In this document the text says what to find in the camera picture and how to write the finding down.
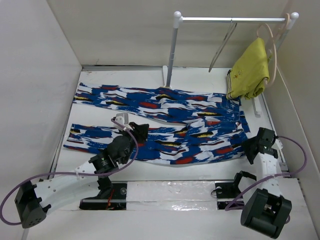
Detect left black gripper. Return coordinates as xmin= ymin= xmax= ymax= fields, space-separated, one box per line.
xmin=118 ymin=122 xmax=148 ymax=165

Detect blue white red patterned trousers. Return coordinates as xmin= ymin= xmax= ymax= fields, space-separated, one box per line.
xmin=73 ymin=83 xmax=250 ymax=165

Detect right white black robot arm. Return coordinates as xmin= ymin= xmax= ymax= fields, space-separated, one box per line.
xmin=231 ymin=127 xmax=292 ymax=239

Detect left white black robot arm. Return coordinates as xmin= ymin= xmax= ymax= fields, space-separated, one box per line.
xmin=14 ymin=122 xmax=149 ymax=229

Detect beige wooden hanger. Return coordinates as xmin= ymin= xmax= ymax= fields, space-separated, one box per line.
xmin=256 ymin=23 xmax=278 ymax=88

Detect yellow green shorts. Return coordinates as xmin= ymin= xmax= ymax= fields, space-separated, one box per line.
xmin=226 ymin=37 xmax=270 ymax=100

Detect white garment rack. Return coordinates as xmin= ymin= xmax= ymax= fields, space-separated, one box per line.
xmin=165 ymin=11 xmax=299 ymax=101

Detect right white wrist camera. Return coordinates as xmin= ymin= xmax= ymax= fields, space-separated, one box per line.
xmin=273 ymin=138 xmax=283 ymax=160

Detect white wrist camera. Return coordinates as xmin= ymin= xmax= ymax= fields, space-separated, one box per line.
xmin=273 ymin=138 xmax=283 ymax=160
xmin=111 ymin=113 xmax=132 ymax=131

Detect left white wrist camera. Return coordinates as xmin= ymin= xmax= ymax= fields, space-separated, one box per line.
xmin=111 ymin=113 xmax=132 ymax=131

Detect grey wire hanger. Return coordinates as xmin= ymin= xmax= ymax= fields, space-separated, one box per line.
xmin=208 ymin=21 xmax=238 ymax=73

